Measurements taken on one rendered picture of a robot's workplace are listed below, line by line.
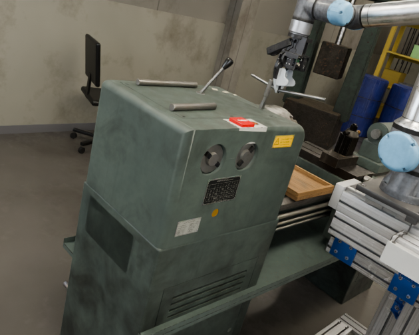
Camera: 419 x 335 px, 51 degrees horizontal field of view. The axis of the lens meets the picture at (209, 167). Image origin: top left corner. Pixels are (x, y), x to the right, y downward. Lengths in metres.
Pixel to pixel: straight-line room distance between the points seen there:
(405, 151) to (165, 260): 0.77
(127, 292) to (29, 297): 1.00
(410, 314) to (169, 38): 3.95
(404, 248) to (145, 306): 0.81
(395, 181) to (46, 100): 3.53
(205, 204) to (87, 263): 0.58
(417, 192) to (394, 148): 0.22
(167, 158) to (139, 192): 0.18
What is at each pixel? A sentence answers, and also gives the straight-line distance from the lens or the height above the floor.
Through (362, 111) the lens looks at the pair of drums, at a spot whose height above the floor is 0.43.
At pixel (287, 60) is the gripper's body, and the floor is 1.45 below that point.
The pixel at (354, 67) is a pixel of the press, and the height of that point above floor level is 1.17.
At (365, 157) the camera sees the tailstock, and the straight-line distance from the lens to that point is 2.87.
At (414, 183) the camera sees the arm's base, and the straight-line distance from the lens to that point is 1.50.
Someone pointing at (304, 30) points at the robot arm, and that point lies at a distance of 1.58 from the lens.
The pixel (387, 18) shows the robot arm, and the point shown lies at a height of 1.67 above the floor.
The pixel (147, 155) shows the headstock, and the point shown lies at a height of 1.12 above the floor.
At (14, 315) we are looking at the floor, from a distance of 2.39.
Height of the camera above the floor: 1.60
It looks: 21 degrees down
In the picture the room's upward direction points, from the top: 15 degrees clockwise
